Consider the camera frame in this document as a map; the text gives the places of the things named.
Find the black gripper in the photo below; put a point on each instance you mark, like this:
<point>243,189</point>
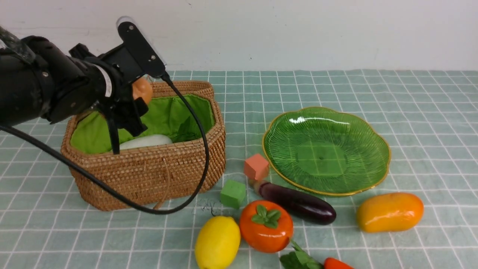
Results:
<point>117,104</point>

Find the brown potato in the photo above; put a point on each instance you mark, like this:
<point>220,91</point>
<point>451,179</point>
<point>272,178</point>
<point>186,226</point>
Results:
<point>142,89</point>

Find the white radish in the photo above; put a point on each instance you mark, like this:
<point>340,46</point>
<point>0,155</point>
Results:
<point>146,141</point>

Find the yellow lemon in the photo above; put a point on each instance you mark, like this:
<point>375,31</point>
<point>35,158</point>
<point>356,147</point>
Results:
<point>217,243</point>

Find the orange persimmon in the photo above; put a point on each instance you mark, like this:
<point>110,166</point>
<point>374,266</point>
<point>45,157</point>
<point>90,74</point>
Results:
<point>266,226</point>

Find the purple eggplant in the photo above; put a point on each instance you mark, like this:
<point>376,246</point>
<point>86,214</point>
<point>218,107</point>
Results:
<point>297,203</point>

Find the orange carrot with leaves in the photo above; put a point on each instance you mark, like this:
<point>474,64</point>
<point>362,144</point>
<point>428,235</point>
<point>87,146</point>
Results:
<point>300,259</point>

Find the yellow orange mango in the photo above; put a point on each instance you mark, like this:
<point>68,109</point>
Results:
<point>393,212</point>

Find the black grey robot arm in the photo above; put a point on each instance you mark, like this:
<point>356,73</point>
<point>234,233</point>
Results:
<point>38,80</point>

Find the woven rattan basket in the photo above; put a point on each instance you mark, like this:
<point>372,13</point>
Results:
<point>151,174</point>

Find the woven rattan basket lid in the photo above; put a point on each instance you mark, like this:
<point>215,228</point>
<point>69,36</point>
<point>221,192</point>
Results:
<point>202,89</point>

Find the green foam cube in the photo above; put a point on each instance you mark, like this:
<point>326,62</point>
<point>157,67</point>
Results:
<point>233,194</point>

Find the orange foam cube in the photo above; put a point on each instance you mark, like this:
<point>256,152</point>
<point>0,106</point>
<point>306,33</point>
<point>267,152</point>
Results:
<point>256,167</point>

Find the green glass leaf plate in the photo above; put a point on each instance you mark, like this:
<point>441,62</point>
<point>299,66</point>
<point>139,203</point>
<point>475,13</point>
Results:
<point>326,152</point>

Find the green checkered tablecloth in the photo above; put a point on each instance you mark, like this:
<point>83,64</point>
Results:
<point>428,118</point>

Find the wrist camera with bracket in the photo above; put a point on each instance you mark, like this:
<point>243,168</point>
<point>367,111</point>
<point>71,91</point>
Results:
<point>140,47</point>

